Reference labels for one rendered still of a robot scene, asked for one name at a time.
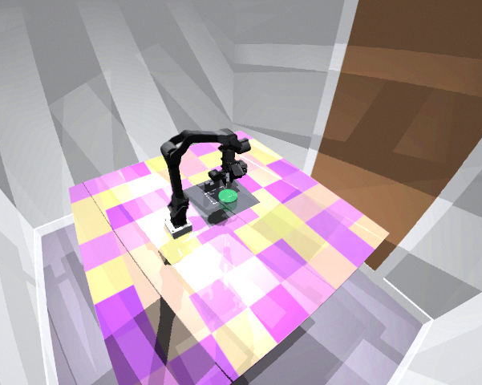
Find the grey flat mat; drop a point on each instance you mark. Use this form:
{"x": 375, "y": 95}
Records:
{"x": 206, "y": 204}

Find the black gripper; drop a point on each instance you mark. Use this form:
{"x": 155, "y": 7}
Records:
{"x": 221, "y": 174}

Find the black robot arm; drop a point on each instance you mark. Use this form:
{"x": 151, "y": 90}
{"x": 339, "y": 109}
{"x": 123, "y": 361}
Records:
{"x": 172, "y": 154}

